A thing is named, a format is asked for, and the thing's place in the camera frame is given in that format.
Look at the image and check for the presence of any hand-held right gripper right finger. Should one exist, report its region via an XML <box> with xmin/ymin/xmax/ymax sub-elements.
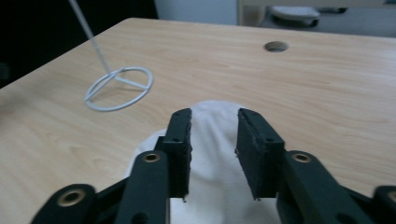
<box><xmin>234</xmin><ymin>107</ymin><xmax>286</xmax><ymax>201</ymax></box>

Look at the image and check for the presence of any white chair base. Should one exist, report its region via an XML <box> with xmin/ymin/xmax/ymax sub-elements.
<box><xmin>268</xmin><ymin>5</ymin><xmax>321</xmax><ymax>27</ymax></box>

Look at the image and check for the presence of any white wire stand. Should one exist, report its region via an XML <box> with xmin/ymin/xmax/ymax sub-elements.
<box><xmin>67</xmin><ymin>0</ymin><xmax>155</xmax><ymax>113</ymax></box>

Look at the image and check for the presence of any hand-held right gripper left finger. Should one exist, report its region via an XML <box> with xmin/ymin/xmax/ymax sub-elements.
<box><xmin>154</xmin><ymin>107</ymin><xmax>193</xmax><ymax>200</ymax></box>

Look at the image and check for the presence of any white cloth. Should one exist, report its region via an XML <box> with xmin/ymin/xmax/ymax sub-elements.
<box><xmin>124</xmin><ymin>99</ymin><xmax>282</xmax><ymax>224</ymax></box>

